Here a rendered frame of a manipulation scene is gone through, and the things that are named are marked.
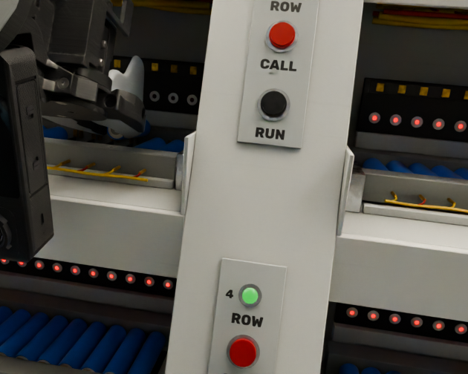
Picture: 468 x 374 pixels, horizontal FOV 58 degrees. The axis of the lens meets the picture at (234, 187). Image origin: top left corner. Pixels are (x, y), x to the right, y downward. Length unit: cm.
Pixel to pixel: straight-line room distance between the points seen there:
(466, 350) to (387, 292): 21
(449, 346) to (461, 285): 19
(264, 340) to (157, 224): 10
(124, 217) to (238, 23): 14
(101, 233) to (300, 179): 13
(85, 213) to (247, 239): 11
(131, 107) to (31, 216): 9
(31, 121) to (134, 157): 11
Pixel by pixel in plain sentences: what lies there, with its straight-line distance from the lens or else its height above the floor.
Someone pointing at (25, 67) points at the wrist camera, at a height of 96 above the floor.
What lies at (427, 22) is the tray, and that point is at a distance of 44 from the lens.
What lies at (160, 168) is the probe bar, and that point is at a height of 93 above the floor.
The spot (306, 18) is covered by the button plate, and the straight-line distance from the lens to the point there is 28.
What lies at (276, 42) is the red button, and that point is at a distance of 27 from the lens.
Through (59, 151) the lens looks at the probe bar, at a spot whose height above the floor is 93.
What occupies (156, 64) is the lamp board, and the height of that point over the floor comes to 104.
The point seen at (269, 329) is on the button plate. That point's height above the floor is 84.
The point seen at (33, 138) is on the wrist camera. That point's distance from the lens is 23.
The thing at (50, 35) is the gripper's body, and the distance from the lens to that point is 26.
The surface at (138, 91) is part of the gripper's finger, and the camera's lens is 34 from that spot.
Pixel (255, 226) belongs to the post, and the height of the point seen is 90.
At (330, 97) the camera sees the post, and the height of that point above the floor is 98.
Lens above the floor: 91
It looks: 2 degrees up
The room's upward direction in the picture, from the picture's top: 7 degrees clockwise
